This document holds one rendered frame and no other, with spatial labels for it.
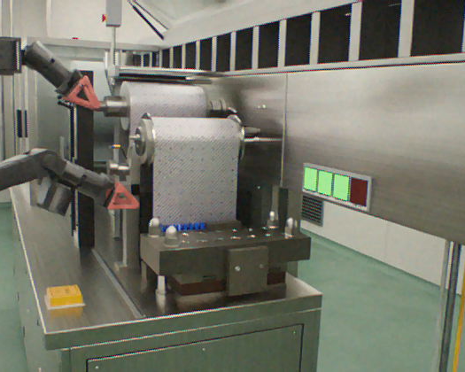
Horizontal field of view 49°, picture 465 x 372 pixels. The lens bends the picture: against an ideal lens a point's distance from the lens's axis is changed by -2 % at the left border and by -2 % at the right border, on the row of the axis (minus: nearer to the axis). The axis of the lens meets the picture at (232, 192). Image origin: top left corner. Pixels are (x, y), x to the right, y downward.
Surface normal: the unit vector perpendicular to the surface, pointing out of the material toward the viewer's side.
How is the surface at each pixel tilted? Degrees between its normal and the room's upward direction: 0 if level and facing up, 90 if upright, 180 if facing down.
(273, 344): 90
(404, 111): 90
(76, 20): 90
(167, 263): 90
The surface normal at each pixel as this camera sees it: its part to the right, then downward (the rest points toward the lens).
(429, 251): -0.90, 0.04
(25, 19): 0.43, 0.17
